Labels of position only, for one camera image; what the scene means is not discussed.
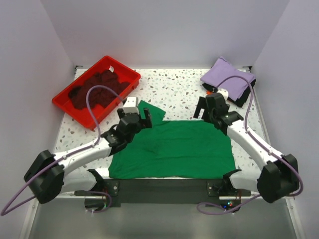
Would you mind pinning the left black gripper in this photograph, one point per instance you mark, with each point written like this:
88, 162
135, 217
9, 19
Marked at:
144, 123

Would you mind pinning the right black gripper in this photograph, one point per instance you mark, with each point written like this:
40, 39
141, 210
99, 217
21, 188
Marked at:
201, 104

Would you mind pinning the green t shirt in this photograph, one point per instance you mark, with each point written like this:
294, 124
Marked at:
176, 148

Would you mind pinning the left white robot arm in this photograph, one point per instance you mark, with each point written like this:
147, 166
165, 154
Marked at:
51, 174

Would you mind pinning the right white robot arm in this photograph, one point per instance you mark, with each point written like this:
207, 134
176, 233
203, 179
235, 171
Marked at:
278, 176

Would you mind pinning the dark red t shirt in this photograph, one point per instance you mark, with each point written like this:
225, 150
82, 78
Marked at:
99, 95

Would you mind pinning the folded lilac t shirt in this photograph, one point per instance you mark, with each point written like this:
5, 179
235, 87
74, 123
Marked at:
223, 74

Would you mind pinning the folded black t shirt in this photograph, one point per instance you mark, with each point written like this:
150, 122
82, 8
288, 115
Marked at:
245, 95

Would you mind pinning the white tag in bin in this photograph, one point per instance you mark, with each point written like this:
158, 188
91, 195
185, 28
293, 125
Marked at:
110, 67

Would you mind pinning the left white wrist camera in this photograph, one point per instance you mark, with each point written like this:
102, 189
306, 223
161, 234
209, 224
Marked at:
130, 105

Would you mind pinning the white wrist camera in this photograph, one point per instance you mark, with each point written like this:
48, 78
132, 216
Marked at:
130, 105
224, 93

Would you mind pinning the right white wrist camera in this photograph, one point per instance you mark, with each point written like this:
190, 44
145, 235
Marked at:
224, 93

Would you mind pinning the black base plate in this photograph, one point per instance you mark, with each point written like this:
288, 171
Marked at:
158, 191

